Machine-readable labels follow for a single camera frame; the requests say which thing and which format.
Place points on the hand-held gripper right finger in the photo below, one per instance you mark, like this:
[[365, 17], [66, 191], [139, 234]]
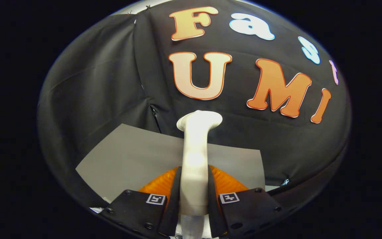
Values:
[[213, 205]]

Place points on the white garment steamer head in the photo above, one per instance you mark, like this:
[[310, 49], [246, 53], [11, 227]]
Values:
[[194, 159]]

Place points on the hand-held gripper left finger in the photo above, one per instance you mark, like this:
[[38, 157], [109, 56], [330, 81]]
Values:
[[174, 205]]

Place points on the grey drawer cabinet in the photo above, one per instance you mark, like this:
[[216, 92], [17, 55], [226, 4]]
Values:
[[128, 159]]

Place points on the row of black clips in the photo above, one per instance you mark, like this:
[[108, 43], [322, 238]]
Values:
[[148, 6]]

